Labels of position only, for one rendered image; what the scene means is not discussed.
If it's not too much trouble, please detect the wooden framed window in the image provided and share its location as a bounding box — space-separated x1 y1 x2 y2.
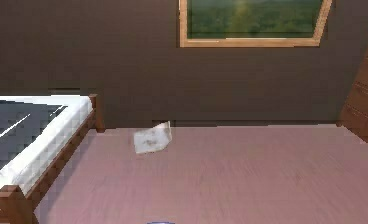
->
177 0 334 48

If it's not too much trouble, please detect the brown wooden chest of drawers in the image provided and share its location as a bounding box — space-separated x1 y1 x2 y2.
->
336 30 368 150

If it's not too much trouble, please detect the white crumpled cloth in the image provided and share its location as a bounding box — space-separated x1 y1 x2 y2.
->
133 120 173 155

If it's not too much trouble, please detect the wooden bed with white mattress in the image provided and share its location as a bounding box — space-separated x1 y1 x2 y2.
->
0 93 106 224

